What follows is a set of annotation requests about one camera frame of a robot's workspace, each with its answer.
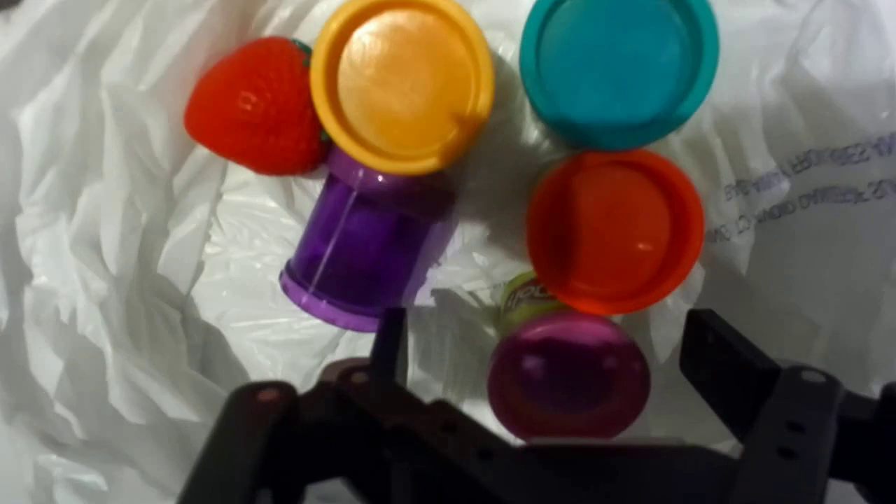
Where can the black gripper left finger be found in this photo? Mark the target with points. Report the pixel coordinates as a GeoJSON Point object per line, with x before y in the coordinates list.
{"type": "Point", "coordinates": [389, 341]}

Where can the yellow lid dough tub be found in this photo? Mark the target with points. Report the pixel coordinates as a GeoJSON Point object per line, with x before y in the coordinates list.
{"type": "Point", "coordinates": [402, 86]}

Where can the purple plastic tub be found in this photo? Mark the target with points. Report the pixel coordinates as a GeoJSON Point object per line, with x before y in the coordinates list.
{"type": "Point", "coordinates": [367, 247]}

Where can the teal lid dough tub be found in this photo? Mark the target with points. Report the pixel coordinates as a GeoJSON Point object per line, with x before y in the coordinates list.
{"type": "Point", "coordinates": [619, 71]}

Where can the white plastic bag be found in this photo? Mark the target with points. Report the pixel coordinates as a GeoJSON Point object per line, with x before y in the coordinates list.
{"type": "Point", "coordinates": [112, 235]}

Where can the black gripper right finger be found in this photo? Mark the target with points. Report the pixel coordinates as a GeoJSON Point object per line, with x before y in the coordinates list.
{"type": "Point", "coordinates": [730, 373]}

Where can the orange lid dough tub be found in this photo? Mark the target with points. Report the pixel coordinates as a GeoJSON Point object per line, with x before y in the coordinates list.
{"type": "Point", "coordinates": [613, 230]}

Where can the magenta lid dough tub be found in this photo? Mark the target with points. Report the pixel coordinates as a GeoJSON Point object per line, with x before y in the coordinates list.
{"type": "Point", "coordinates": [566, 373]}

